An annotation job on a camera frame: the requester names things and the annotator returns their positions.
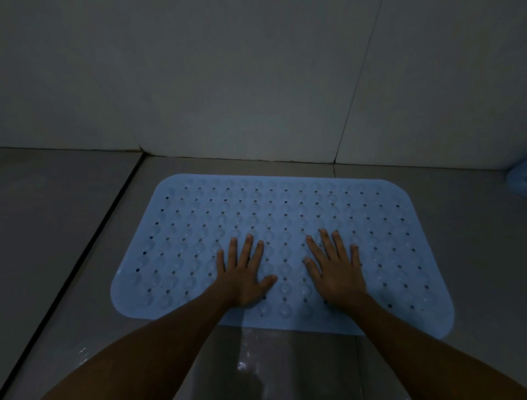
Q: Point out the person's left hand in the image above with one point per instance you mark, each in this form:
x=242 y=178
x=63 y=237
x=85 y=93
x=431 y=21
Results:
x=243 y=280

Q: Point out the person's right hand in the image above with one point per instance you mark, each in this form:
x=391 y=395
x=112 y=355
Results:
x=339 y=276

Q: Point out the blue bath mat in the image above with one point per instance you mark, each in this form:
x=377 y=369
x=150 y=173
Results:
x=518 y=179
x=280 y=206

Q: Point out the person's left forearm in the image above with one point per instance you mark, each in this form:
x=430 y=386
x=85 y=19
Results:
x=144 y=354

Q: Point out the person's right forearm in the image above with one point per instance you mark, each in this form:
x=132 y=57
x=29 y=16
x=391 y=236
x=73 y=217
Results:
x=432 y=358

